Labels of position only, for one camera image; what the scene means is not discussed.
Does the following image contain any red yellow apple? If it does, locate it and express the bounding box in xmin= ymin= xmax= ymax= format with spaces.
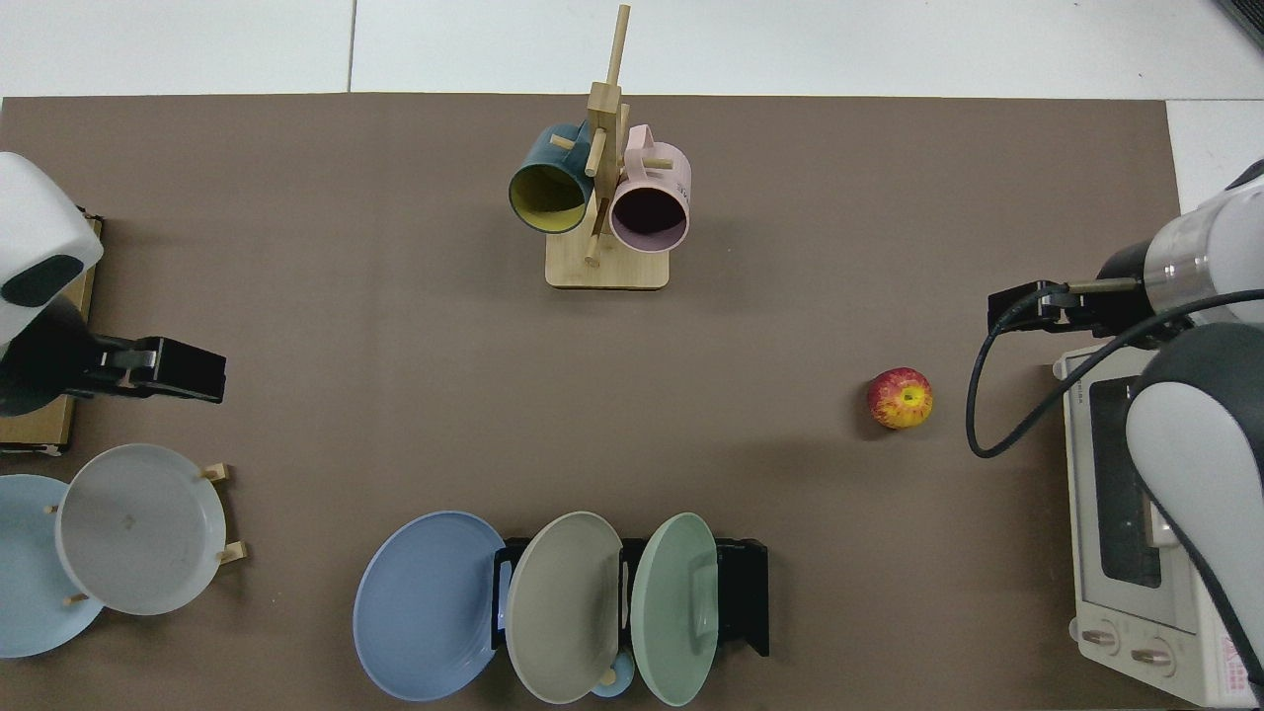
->
xmin=868 ymin=367 xmax=934 ymax=431

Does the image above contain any grey plate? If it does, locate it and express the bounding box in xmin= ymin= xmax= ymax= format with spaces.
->
xmin=54 ymin=443 xmax=228 ymax=617

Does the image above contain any wooden plate rack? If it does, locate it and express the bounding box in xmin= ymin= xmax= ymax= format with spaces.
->
xmin=44 ymin=461 xmax=248 ymax=605

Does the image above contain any light blue plate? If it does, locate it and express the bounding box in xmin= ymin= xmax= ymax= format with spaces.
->
xmin=0 ymin=474 xmax=105 ymax=660

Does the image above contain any black dish rack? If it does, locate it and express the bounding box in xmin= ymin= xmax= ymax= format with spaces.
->
xmin=491 ymin=536 xmax=771 ymax=660

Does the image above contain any beige plate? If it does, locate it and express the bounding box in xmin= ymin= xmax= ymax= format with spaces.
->
xmin=506 ymin=511 xmax=625 ymax=705

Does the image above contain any pale green plate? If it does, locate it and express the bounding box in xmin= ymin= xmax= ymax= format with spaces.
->
xmin=630 ymin=512 xmax=720 ymax=708

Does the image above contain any brown table cloth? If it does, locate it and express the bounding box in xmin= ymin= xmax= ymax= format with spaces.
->
xmin=0 ymin=94 xmax=1181 ymax=711

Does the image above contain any pale toaster oven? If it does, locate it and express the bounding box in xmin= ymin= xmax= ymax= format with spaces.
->
xmin=1053 ymin=341 xmax=1264 ymax=708

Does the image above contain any pink cup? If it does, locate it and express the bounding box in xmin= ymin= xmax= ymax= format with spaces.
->
xmin=609 ymin=124 xmax=692 ymax=254

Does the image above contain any dark teal cup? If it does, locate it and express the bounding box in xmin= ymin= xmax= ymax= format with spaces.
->
xmin=509 ymin=121 xmax=596 ymax=235

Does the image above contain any wooden cup stand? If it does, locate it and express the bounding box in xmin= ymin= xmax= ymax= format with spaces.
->
xmin=545 ymin=5 xmax=672 ymax=290

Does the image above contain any small blue round thing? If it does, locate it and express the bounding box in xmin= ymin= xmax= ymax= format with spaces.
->
xmin=591 ymin=652 xmax=638 ymax=699

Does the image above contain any wire basket with wooden floor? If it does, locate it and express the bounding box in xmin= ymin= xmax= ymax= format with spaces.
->
xmin=0 ymin=209 xmax=105 ymax=457

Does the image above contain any black cable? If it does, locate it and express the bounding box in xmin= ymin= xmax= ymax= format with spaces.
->
xmin=966 ymin=284 xmax=1264 ymax=460

